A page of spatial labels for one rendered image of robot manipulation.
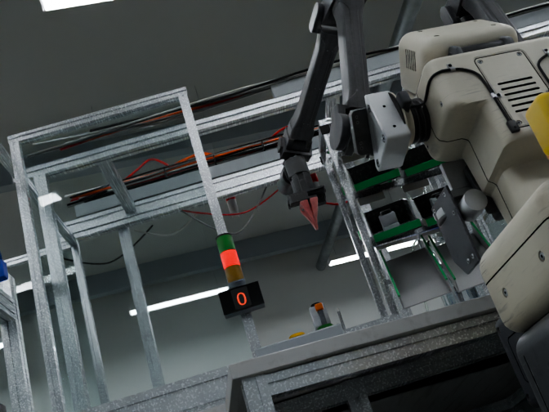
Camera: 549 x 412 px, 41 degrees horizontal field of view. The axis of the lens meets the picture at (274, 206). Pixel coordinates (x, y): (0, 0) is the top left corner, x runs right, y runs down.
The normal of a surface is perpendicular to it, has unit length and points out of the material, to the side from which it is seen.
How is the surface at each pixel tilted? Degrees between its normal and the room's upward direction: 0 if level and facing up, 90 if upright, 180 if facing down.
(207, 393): 90
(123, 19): 180
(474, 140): 90
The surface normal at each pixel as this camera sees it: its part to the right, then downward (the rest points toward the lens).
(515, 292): -0.96, 0.22
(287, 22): 0.29, 0.86
